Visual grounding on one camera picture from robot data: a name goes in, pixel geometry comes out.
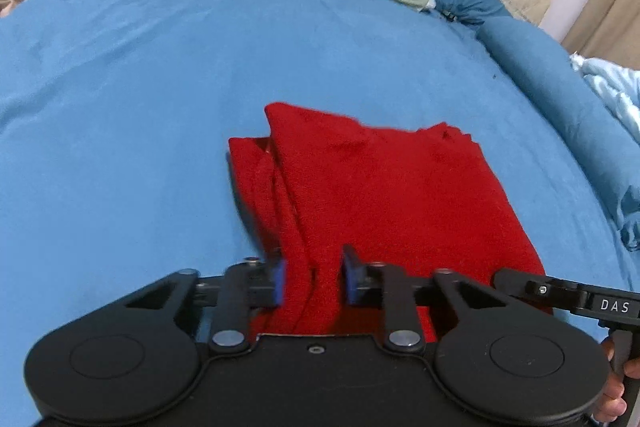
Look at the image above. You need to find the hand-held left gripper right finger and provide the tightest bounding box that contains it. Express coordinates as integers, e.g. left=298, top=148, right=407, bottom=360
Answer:
left=340, top=244, right=502, bottom=354

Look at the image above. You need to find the person's right hand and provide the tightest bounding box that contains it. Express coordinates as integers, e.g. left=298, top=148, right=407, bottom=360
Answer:
left=594, top=337, right=640, bottom=423

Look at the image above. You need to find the beige curtain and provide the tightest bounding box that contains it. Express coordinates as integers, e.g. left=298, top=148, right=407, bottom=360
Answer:
left=560, top=0, right=640, bottom=70

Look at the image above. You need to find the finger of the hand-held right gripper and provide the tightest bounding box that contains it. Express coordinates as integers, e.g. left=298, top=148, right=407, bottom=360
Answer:
left=492, top=268, right=587, bottom=316

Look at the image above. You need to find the red knit sweater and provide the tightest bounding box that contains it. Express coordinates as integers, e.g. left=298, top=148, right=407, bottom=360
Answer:
left=227, top=102, right=553, bottom=338

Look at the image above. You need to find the light blue blanket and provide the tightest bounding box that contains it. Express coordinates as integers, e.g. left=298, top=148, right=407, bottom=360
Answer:
left=570, top=53, right=640, bottom=135

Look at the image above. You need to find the rolled dark blue duvet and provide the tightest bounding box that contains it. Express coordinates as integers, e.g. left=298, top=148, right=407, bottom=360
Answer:
left=475, top=16, right=640, bottom=253

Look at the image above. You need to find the blue bed sheet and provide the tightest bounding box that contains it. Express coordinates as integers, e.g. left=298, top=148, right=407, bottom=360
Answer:
left=0, top=0, right=640, bottom=427

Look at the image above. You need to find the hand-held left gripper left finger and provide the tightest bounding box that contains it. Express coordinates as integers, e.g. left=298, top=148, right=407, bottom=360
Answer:
left=122, top=257, right=288, bottom=355

